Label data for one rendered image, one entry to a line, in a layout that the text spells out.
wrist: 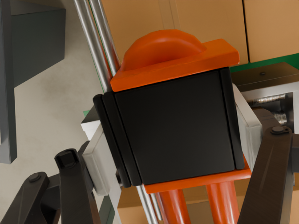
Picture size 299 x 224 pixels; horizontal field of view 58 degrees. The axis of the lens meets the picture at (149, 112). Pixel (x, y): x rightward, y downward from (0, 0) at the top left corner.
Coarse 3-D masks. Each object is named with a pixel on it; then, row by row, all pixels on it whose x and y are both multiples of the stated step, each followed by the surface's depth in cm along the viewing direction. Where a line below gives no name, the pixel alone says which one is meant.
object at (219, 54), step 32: (160, 64) 16; (192, 64) 15; (224, 64) 15; (128, 96) 16; (160, 96) 16; (192, 96) 16; (224, 96) 15; (128, 128) 17; (160, 128) 16; (192, 128) 16; (224, 128) 16; (160, 160) 17; (192, 160) 17; (224, 160) 17
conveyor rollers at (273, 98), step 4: (268, 96) 84; (272, 96) 84; (276, 96) 84; (280, 96) 84; (284, 96) 84; (248, 100) 85; (252, 100) 85; (256, 100) 85; (260, 100) 85; (264, 100) 85; (268, 100) 85; (272, 100) 85; (276, 100) 85; (248, 104) 86; (252, 104) 86; (256, 104) 87; (272, 112) 89; (276, 112) 88; (280, 112) 88; (284, 112) 88; (276, 116) 87; (280, 116) 87; (284, 116) 87; (280, 120) 87; (284, 120) 87; (284, 124) 88
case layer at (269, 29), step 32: (128, 0) 77; (160, 0) 76; (192, 0) 76; (224, 0) 75; (256, 0) 74; (288, 0) 74; (128, 32) 80; (192, 32) 79; (224, 32) 78; (256, 32) 78; (288, 32) 77
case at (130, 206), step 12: (252, 108) 85; (240, 180) 55; (132, 192) 59; (192, 192) 55; (204, 192) 54; (240, 192) 52; (120, 204) 56; (132, 204) 55; (240, 204) 52; (120, 216) 56; (132, 216) 56; (144, 216) 55
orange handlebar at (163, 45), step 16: (160, 32) 16; (176, 32) 16; (144, 48) 16; (160, 48) 16; (176, 48) 16; (192, 48) 16; (128, 64) 17; (144, 64) 16; (160, 192) 20; (176, 192) 20; (208, 192) 20; (224, 192) 20; (160, 208) 21; (176, 208) 21; (224, 208) 20
